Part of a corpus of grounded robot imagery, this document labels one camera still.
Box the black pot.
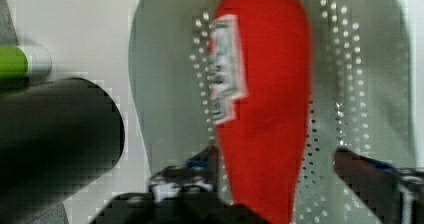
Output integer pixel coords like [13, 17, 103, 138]
[0, 78, 125, 224]

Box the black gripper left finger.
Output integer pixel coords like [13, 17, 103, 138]
[89, 146, 267, 224]

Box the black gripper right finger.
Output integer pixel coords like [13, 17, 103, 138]
[333, 148, 424, 224]

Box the red plush ketchup bottle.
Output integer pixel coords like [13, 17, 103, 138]
[215, 0, 312, 224]

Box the green perforated strainer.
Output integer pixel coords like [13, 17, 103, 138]
[129, 0, 416, 224]

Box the green ball toy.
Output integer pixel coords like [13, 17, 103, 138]
[0, 45, 53, 82]

